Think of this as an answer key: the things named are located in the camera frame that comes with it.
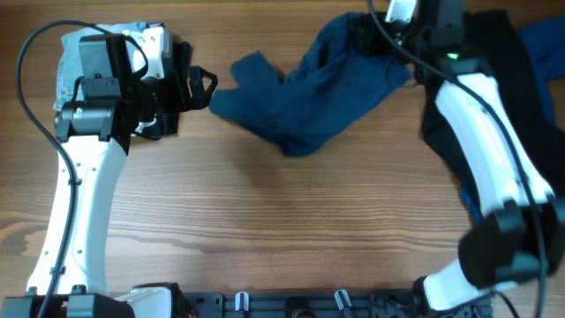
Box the black pants pile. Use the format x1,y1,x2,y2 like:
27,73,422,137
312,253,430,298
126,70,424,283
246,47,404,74
421,10,564,218

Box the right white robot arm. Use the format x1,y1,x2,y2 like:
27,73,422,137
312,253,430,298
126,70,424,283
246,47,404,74
349,1,564,317

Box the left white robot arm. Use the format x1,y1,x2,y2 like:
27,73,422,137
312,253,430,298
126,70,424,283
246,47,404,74
2,26,217,317

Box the navy blue shorts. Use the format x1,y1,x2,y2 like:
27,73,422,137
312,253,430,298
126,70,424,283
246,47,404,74
209,12,411,156

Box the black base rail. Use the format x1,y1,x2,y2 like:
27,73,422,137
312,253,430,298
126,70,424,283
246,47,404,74
185,289,493,318

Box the folded black garment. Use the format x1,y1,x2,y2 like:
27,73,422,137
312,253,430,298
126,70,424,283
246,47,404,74
130,24,192,140

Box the folded light blue jeans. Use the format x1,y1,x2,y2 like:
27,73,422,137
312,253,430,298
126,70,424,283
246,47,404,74
53,21,164,111

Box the blue garment under pile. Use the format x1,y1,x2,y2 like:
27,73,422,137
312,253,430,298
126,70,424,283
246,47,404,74
466,11,564,199

